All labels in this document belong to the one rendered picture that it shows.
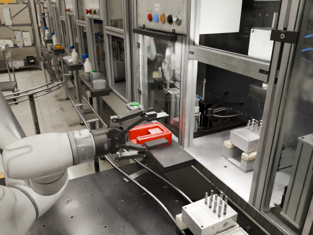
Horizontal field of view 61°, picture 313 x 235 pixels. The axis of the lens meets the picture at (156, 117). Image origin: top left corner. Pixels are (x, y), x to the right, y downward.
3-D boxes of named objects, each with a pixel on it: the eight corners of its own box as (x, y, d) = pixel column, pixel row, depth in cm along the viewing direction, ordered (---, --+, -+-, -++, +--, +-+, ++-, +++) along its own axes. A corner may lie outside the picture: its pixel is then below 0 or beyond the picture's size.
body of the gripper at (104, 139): (97, 164, 70) (129, 156, 74) (93, 135, 67) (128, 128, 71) (90, 151, 77) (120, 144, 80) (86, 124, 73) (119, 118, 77)
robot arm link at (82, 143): (71, 140, 64) (95, 135, 66) (64, 126, 71) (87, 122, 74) (75, 172, 68) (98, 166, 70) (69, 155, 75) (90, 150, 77)
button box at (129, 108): (126, 125, 134) (125, 103, 129) (140, 122, 137) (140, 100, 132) (132, 131, 127) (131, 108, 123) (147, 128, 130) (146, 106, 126)
